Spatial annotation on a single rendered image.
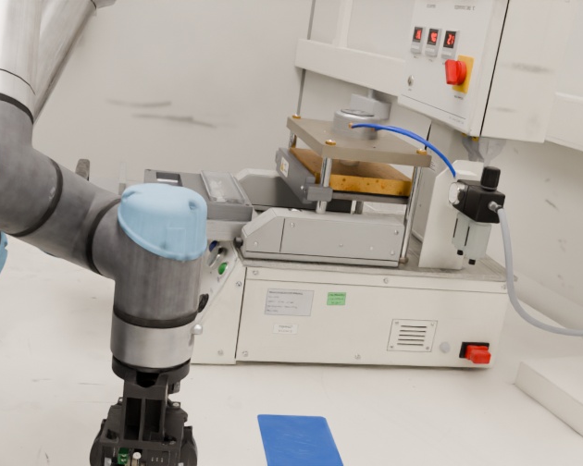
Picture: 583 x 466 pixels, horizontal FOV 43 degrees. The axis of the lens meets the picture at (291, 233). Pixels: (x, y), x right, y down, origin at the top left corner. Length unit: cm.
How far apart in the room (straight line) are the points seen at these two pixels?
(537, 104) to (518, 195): 59
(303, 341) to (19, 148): 67
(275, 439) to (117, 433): 36
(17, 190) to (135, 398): 21
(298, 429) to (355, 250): 29
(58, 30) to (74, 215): 28
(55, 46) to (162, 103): 180
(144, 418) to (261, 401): 44
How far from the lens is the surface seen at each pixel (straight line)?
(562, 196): 167
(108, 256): 65
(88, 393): 108
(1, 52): 66
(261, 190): 137
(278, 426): 104
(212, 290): 117
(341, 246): 114
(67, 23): 88
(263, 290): 113
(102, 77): 261
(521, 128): 120
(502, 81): 117
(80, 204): 66
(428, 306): 122
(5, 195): 61
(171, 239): 61
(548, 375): 127
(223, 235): 115
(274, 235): 111
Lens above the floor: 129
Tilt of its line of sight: 16 degrees down
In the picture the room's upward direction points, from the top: 8 degrees clockwise
